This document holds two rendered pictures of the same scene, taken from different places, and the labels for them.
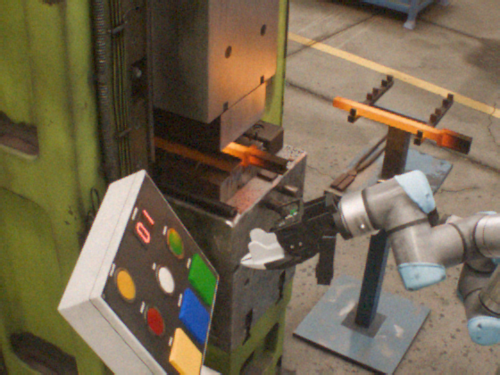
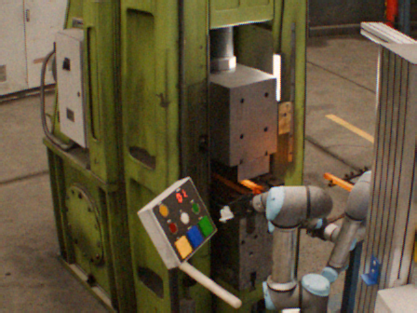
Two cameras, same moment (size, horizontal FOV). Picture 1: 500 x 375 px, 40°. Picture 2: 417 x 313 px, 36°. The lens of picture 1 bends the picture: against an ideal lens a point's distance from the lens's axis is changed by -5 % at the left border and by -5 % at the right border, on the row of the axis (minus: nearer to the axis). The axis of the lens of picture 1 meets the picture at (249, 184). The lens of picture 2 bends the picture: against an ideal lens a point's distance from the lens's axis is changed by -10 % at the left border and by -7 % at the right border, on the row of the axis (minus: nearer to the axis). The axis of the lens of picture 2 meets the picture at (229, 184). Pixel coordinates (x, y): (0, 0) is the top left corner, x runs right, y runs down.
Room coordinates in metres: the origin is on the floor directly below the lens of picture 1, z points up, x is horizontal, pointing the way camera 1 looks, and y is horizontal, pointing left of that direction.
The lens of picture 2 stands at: (-1.46, -1.05, 2.54)
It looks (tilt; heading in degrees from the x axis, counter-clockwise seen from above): 26 degrees down; 23
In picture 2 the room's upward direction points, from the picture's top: straight up
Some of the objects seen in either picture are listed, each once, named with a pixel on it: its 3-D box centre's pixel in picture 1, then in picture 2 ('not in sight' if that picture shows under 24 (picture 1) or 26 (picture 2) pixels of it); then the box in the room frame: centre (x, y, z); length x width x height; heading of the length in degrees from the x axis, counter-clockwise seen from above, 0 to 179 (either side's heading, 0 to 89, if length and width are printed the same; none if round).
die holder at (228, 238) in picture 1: (181, 219); (234, 224); (1.58, 0.18, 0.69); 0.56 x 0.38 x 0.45; 61
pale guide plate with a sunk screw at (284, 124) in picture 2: not in sight; (283, 117); (1.77, -0.02, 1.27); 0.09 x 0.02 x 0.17; 151
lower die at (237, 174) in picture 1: (170, 147); (227, 183); (1.53, 0.20, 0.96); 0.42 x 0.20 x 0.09; 61
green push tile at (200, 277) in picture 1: (200, 279); (205, 226); (0.99, 0.08, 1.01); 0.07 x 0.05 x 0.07; 176
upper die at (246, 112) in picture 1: (169, 93); (226, 155); (1.53, 0.20, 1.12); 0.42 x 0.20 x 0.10; 61
